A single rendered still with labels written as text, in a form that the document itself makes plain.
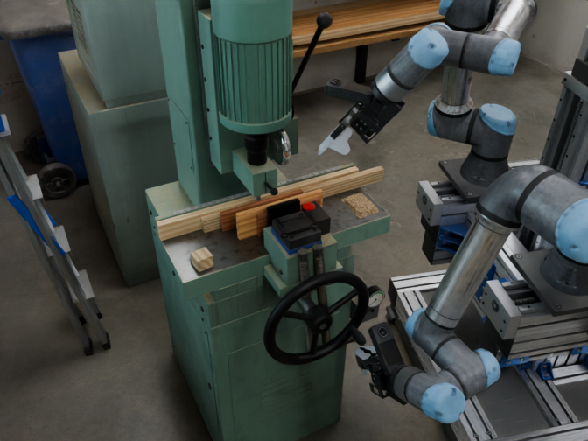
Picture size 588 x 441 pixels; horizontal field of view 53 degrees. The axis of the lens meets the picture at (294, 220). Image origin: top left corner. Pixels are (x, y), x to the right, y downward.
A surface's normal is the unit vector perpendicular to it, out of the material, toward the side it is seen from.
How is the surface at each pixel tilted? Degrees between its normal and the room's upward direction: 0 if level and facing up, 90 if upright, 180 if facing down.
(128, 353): 0
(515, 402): 0
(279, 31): 90
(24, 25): 22
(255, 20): 90
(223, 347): 90
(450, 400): 59
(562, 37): 90
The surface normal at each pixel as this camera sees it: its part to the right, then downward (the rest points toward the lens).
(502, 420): 0.01, -0.79
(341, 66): 0.46, 0.54
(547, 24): -0.89, 0.27
